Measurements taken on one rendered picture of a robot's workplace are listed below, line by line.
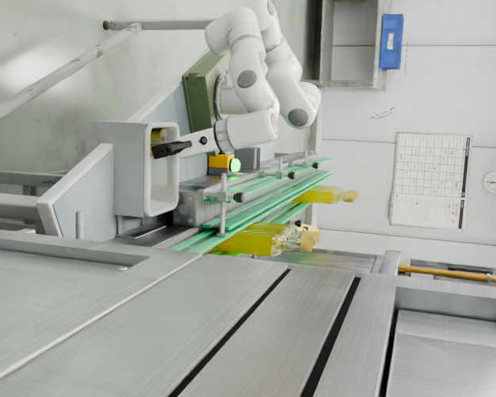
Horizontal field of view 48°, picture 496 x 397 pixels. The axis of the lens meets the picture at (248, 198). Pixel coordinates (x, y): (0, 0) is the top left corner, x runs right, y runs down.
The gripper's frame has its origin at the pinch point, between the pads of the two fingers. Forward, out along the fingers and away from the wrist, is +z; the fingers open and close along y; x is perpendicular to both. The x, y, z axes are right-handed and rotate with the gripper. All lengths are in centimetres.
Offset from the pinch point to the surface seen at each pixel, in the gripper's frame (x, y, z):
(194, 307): -14, -87, -43
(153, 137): 3.9, 4.2, 4.0
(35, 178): 2, 24, 59
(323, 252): -51, 87, -13
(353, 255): -54, 87, -24
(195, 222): -20.2, 10.9, 1.5
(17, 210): -5.8, -26.1, 24.3
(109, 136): 6.0, -7.5, 9.4
